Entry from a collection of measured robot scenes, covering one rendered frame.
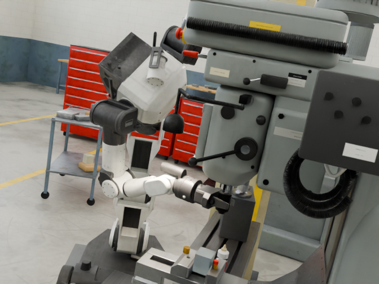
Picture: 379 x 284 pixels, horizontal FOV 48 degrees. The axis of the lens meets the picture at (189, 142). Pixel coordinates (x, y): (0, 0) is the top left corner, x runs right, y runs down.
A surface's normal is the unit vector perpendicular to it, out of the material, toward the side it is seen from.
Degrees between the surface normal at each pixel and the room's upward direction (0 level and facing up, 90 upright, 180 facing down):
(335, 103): 90
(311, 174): 90
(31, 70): 90
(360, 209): 90
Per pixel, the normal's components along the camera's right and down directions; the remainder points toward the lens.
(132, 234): 0.18, -0.75
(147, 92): 0.13, -0.33
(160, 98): 0.65, 0.20
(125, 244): 0.00, 0.44
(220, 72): -0.28, 0.16
